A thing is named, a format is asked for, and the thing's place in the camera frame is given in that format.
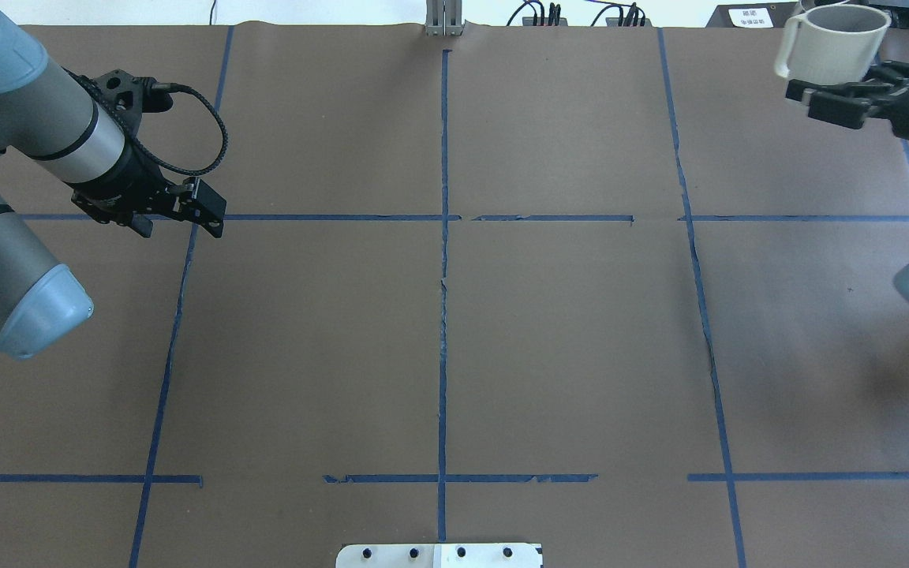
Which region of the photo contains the white ribbed HOME mug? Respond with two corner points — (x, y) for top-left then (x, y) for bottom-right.
(773, 4), (892, 86)

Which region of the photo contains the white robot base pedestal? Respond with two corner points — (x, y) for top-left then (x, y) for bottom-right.
(335, 543), (544, 567)

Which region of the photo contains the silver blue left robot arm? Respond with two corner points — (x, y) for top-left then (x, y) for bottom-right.
(0, 10), (230, 360)

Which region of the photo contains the black box with label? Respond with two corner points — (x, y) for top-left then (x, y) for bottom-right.
(705, 1), (798, 29)

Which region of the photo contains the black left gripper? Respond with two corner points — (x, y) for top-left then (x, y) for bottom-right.
(69, 69), (227, 240)

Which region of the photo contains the aluminium frame post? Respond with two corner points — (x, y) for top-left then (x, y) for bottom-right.
(425, 0), (465, 37)

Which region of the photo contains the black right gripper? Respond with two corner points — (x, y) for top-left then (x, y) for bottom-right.
(785, 62), (909, 141)

